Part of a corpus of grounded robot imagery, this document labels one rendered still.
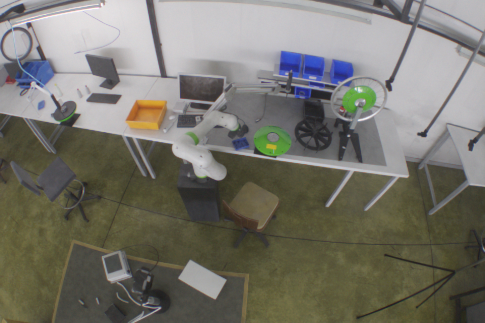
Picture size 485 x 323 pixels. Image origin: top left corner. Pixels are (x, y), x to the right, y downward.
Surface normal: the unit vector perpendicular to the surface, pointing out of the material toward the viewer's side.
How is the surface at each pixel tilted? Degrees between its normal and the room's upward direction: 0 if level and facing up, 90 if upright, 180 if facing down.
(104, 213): 0
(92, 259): 0
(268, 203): 0
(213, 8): 90
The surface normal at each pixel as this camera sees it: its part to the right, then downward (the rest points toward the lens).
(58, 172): 0.02, -0.63
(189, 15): -0.17, 0.76
